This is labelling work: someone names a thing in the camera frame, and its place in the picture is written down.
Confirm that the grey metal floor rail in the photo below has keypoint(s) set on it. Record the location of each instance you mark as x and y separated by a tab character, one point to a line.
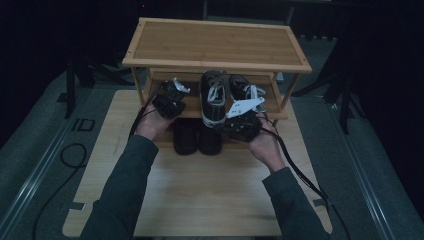
36	173
363	176

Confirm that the black tape floor marking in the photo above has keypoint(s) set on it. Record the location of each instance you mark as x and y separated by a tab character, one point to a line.
83	125

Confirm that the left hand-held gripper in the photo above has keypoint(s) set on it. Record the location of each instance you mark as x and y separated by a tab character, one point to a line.
170	103

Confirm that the person's left hand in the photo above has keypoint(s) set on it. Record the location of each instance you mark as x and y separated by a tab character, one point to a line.
151	125

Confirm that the black white canvas sneaker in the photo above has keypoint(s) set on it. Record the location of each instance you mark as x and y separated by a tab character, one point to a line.
213	106
240	86

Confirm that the person's right hand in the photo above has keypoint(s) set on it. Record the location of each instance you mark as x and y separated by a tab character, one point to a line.
268	148

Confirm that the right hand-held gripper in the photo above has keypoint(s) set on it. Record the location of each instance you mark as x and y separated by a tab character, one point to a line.
241	126

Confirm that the wooden three-tier shoe rack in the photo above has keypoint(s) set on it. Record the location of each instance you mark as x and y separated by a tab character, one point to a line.
216	43

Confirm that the black leather shoe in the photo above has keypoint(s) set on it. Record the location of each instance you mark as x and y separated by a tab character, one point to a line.
210	143
185	140

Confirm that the black metal stand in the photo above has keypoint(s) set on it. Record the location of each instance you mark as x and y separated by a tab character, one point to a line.
70	93
345	106

